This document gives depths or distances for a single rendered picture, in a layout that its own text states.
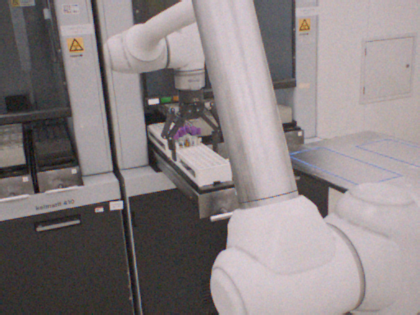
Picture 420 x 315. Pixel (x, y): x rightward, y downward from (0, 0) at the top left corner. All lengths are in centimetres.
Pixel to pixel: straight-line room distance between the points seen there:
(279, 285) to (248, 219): 11
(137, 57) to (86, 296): 94
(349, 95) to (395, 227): 272
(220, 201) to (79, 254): 65
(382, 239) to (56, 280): 127
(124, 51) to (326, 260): 80
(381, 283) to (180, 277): 119
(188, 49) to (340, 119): 226
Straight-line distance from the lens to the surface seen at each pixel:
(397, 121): 385
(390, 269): 87
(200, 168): 136
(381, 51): 365
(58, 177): 170
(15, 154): 176
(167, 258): 190
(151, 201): 179
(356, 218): 86
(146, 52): 132
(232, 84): 80
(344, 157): 157
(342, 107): 353
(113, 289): 191
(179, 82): 144
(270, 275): 75
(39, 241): 178
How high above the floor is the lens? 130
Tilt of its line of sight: 18 degrees down
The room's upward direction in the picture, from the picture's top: 4 degrees counter-clockwise
